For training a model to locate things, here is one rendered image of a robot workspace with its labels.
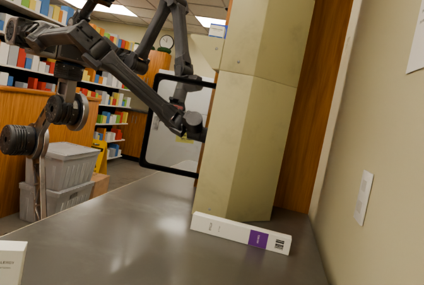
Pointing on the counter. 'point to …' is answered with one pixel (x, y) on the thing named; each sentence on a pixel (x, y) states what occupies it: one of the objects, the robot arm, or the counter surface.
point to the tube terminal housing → (253, 100)
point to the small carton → (217, 31)
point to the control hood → (210, 49)
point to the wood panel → (313, 86)
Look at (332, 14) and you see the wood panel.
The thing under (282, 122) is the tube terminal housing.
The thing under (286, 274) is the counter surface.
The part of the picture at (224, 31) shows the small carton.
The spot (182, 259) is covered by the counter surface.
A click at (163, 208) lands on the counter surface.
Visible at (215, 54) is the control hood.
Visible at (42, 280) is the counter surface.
